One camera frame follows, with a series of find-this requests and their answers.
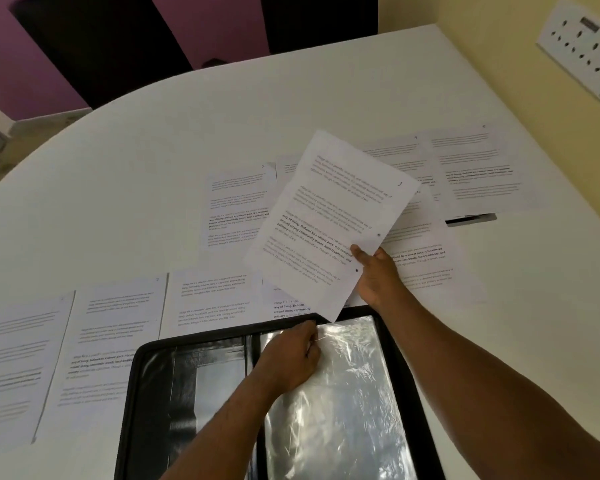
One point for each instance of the black display folder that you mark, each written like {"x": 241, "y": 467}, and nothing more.
{"x": 152, "y": 409}

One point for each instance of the white wall socket panel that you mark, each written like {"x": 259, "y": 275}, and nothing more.
{"x": 580, "y": 47}

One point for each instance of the clear plastic sleeve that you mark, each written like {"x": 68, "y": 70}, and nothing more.
{"x": 345, "y": 409}

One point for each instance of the person's left forearm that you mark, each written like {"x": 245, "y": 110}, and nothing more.
{"x": 225, "y": 434}

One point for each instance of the person's right forearm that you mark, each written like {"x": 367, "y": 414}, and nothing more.
{"x": 480, "y": 394}

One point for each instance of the person's left thumb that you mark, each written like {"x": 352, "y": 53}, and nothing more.
{"x": 314, "y": 351}

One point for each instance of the spread of printed paper sheets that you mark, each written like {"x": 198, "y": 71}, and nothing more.
{"x": 110, "y": 319}

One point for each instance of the black chair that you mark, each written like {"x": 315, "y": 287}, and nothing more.
{"x": 320, "y": 19}
{"x": 105, "y": 44}

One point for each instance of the white printed page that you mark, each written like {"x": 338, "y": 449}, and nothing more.
{"x": 325, "y": 209}

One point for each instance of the black flat rectangular object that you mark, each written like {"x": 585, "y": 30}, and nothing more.
{"x": 472, "y": 219}

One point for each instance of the person's right thumb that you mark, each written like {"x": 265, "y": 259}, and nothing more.
{"x": 362, "y": 257}

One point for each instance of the person's left hand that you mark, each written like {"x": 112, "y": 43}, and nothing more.
{"x": 285, "y": 362}

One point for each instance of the person's right hand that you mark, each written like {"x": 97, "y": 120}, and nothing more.
{"x": 382, "y": 284}

